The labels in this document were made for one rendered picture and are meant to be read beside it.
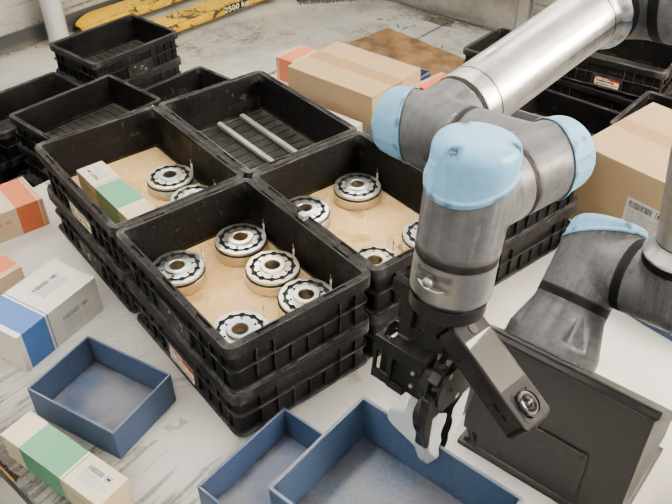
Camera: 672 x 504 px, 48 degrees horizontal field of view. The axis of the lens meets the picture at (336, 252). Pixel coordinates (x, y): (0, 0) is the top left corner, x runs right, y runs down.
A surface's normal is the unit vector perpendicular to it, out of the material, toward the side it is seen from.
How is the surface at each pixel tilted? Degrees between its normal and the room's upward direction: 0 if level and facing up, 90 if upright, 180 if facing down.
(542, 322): 30
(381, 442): 91
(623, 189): 90
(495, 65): 20
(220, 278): 0
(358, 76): 0
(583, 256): 47
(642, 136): 0
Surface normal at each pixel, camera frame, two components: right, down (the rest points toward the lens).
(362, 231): -0.01, -0.78
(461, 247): -0.14, 0.54
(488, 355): 0.47, -0.49
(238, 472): 0.77, 0.39
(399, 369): -0.67, 0.37
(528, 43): 0.13, -0.55
